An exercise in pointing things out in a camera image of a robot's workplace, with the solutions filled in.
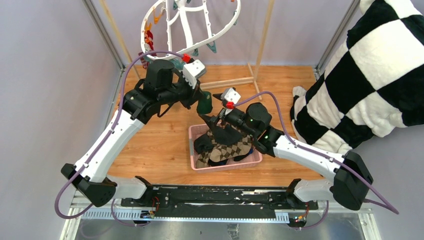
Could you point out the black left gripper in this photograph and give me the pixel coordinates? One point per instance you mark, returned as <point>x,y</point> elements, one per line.
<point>193,94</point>

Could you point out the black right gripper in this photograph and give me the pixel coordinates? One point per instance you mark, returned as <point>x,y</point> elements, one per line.
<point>211,120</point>

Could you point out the dark green sock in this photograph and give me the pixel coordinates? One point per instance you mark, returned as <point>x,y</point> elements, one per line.
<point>204,103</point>

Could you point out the pink plastic basket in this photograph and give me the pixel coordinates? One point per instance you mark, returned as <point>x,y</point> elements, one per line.
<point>252,159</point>

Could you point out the plain black sock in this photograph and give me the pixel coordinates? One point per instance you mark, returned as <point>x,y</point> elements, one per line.
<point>203,143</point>
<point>227,135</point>

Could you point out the argyle brown sock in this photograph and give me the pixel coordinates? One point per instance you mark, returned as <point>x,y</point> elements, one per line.
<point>241,148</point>
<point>210,153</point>

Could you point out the black blue sock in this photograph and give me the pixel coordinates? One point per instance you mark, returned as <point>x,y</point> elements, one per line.
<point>218,163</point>

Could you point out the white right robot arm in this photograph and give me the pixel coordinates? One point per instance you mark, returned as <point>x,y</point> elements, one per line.
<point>346,179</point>

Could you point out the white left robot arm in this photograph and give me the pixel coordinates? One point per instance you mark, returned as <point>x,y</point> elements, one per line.
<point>163,85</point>

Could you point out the wooden clothes rack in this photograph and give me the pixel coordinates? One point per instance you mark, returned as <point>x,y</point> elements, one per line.
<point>181,60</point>

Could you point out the red white striped sock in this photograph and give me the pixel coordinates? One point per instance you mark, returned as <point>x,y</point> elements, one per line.
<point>149,46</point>

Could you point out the black white checkered blanket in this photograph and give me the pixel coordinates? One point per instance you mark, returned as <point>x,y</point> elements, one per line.
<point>373,84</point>

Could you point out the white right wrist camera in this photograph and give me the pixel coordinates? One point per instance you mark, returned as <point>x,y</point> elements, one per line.
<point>232,96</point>

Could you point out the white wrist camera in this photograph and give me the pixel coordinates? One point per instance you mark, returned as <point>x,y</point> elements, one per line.
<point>193,71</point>
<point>232,96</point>

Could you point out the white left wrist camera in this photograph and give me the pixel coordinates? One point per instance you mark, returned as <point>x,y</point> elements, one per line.
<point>193,71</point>

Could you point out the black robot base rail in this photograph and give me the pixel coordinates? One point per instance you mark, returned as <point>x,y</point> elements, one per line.
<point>218,203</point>

